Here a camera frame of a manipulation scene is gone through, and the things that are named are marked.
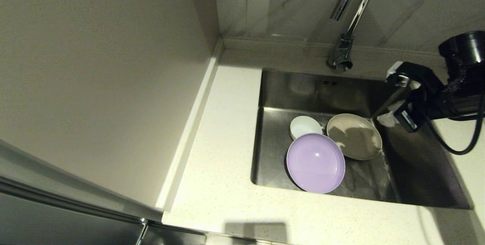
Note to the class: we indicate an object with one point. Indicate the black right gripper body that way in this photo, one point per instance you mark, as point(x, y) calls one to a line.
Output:
point(415, 110)

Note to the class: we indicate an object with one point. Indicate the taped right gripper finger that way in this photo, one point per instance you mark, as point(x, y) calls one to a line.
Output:
point(396, 106)
point(385, 120)

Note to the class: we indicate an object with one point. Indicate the beige round plate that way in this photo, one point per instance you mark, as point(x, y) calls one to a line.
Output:
point(356, 138)

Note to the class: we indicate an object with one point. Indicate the white round cup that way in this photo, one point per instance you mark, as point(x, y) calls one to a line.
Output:
point(303, 125)

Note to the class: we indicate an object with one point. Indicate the purple round plate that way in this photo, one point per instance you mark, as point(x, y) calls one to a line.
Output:
point(315, 163)

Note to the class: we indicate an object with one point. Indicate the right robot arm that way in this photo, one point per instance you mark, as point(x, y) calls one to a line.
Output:
point(464, 82)

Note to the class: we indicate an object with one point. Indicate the stainless steel sink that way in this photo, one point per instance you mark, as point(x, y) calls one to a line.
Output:
point(288, 154)

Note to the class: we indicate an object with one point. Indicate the chrome gooseneck faucet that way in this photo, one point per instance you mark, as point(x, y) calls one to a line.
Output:
point(343, 53)

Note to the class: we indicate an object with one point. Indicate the beige cabinet side panel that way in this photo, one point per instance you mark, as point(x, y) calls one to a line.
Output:
point(94, 78)

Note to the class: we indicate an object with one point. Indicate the grey cabinet door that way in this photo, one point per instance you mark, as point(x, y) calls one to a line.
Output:
point(57, 218)

